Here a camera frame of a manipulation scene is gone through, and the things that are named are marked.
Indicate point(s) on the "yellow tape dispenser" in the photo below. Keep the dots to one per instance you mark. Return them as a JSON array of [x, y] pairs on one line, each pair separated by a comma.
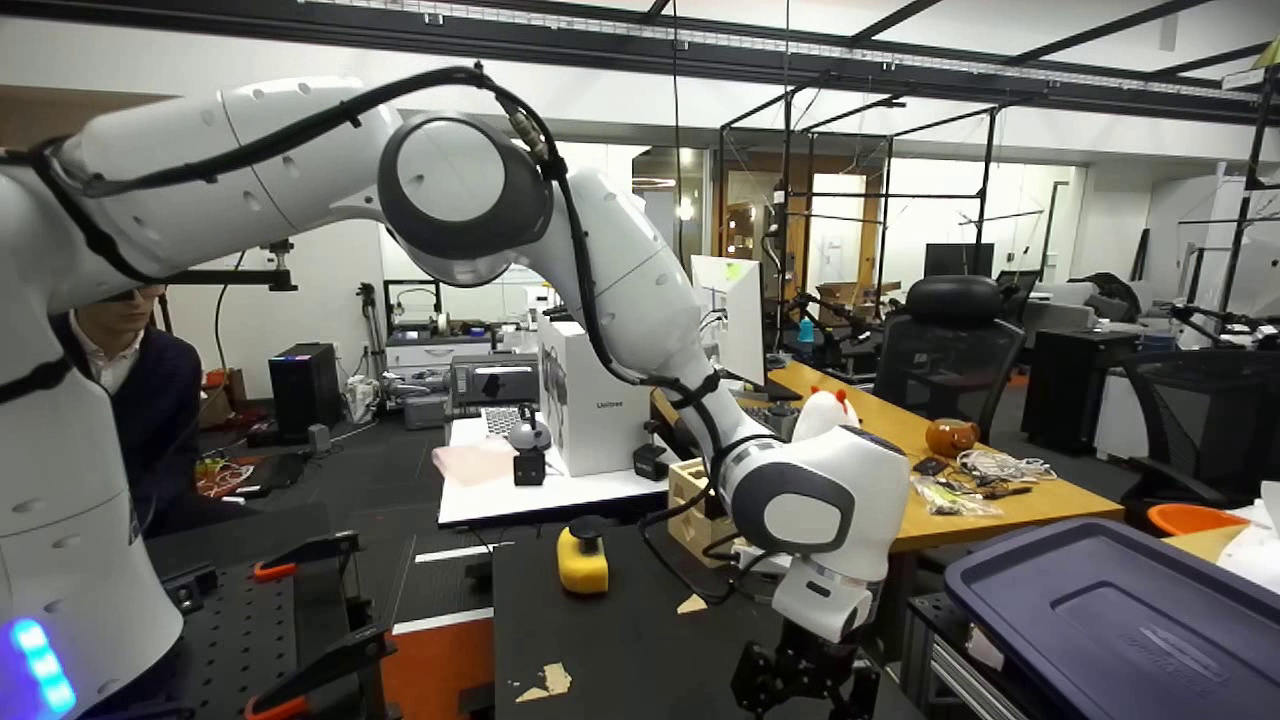
[[580, 573]]

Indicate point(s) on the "black office chair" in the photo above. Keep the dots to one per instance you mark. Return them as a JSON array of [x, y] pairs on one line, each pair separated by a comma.
[[947, 345]]

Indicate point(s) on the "navy plastic storage bin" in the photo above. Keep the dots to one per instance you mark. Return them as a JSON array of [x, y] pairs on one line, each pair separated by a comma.
[[1121, 624]]

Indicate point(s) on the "pale pink paper sheet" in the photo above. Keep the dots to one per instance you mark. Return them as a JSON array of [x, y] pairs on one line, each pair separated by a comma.
[[475, 463]]

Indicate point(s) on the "black cabinet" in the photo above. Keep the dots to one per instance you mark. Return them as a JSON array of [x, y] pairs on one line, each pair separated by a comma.
[[1066, 386]]

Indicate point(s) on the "orange bowl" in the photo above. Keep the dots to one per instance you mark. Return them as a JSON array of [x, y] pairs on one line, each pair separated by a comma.
[[1190, 518]]

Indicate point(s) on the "pile of plastic wrappers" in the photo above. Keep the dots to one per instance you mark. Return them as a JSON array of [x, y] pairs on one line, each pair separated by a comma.
[[981, 479]]

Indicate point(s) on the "wooden shape sorter box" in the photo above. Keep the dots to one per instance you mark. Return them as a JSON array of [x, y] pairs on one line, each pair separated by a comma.
[[685, 515]]

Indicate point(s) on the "black mesh chair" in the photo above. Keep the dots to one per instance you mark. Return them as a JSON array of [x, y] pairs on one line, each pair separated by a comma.
[[1207, 414]]

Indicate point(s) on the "wooden desk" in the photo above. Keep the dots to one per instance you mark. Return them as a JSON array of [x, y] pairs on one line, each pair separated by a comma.
[[1015, 507]]

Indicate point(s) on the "black background monitor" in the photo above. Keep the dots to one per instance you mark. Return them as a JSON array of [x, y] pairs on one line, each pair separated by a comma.
[[957, 258]]

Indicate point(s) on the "person in dark jacket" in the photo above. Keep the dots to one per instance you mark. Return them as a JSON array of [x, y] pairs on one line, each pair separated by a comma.
[[147, 402]]

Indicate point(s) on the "small beige paper scrap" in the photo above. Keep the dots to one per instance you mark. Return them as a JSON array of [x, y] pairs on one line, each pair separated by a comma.
[[689, 602]]

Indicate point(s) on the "small framed screen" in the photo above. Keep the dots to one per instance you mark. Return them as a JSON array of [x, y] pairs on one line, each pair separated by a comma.
[[411, 304]]

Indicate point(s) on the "white paper sheet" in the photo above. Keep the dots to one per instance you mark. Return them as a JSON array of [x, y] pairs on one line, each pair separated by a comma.
[[1252, 535]]

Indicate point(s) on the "black stand base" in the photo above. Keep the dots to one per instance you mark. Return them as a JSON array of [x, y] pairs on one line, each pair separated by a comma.
[[529, 464]]

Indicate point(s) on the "grey Unitree device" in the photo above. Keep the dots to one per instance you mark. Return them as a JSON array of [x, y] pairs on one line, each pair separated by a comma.
[[494, 382]]

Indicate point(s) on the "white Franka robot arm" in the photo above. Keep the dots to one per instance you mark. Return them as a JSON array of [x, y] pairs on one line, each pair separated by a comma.
[[240, 175]]

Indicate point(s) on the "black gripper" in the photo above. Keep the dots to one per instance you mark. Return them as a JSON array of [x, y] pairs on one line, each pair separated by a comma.
[[806, 663]]

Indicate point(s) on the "orange pumpkin ball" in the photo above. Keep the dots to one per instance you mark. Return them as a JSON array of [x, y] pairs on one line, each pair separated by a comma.
[[948, 439]]

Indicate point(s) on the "black camera on stand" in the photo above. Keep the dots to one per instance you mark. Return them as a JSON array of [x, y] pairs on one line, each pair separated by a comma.
[[224, 279]]

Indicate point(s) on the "orange plastic panel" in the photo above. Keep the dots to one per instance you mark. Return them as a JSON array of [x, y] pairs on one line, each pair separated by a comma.
[[441, 674]]

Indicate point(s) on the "large white cardboard box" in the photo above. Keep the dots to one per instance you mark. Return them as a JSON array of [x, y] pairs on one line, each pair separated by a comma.
[[586, 402]]

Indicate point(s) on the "black PC tower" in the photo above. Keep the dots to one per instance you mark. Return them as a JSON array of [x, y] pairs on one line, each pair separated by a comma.
[[306, 386]]

